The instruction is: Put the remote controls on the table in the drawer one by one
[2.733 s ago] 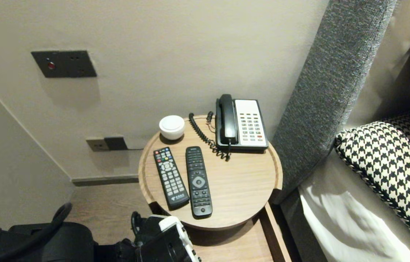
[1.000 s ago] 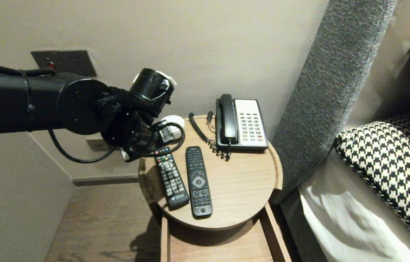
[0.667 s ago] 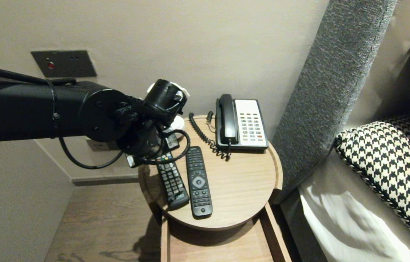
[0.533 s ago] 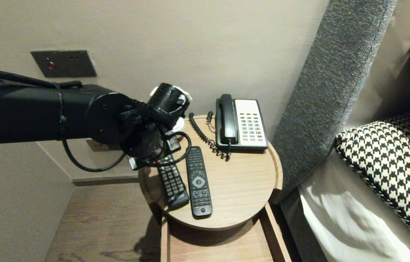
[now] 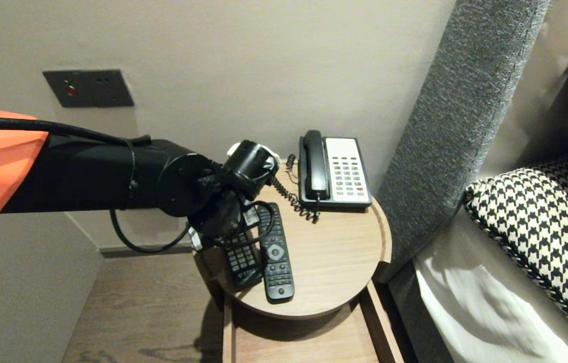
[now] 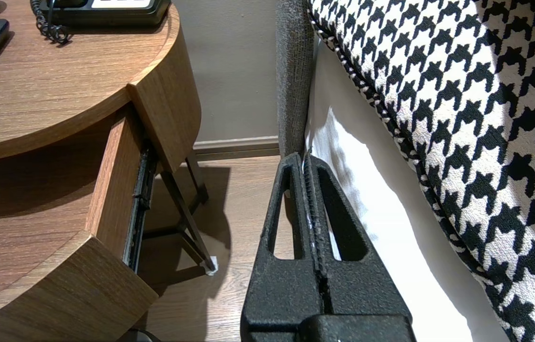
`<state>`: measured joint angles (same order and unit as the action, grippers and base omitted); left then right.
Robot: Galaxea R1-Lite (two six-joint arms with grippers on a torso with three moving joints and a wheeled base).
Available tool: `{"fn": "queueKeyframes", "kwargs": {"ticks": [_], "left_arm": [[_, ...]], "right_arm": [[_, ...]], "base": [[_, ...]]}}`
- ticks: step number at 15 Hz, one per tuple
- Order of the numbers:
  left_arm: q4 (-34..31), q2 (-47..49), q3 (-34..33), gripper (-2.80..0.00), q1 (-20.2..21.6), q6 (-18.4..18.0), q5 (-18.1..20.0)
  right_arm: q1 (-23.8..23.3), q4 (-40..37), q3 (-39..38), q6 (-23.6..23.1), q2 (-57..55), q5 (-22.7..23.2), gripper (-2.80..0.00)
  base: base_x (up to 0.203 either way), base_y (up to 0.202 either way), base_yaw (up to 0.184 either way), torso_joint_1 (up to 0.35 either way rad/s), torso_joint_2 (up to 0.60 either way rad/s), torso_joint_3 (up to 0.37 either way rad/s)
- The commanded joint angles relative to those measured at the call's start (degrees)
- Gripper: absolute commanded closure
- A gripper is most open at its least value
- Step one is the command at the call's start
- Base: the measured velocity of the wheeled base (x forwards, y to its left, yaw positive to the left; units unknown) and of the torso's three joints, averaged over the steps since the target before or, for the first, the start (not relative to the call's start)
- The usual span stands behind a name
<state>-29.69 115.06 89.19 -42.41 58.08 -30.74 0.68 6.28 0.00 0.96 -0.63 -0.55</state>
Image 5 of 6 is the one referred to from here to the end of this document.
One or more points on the grey upholstered headboard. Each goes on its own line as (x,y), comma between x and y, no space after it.
(455,126)

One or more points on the black telephone handset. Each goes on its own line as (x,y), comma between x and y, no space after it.
(315,165)

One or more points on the slim black remote control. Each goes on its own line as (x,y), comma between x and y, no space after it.
(276,262)

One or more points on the dark grey bed base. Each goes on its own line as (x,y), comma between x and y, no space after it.
(415,322)

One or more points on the black and white desk telephone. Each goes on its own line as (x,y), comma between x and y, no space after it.
(346,173)

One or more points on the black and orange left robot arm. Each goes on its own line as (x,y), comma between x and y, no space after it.
(87,171)

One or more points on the black remote with coloured buttons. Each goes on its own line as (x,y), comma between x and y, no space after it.
(243,262)

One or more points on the beige upholstered headboard panel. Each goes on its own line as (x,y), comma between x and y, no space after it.
(541,75)

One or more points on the white bed sheet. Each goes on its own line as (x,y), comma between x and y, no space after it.
(465,312)

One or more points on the brown skirting board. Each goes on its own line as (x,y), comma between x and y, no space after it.
(105,251)

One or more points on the houndstooth black and white pillow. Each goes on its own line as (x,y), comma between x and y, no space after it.
(541,217)

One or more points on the dark wall switch panel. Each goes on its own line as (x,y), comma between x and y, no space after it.
(89,88)

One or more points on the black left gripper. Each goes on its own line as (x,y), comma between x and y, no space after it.
(218,222)

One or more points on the round wooden nightstand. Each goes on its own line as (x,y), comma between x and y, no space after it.
(334,252)

